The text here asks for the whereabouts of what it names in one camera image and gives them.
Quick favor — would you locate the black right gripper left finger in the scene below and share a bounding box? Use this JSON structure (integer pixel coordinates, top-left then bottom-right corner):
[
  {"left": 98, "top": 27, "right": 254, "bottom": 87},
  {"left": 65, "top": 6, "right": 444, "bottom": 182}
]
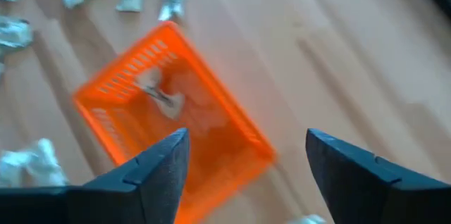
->
[{"left": 0, "top": 127, "right": 191, "bottom": 224}]

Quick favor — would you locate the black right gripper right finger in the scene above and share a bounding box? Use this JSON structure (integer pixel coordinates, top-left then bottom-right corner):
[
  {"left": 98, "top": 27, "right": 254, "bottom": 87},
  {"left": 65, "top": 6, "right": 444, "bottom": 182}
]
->
[{"left": 305, "top": 128, "right": 451, "bottom": 224}]

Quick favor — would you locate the orange plastic basket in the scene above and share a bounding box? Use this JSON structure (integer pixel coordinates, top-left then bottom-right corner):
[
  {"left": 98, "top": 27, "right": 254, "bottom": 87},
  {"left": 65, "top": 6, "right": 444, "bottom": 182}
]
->
[{"left": 72, "top": 20, "right": 278, "bottom": 224}]

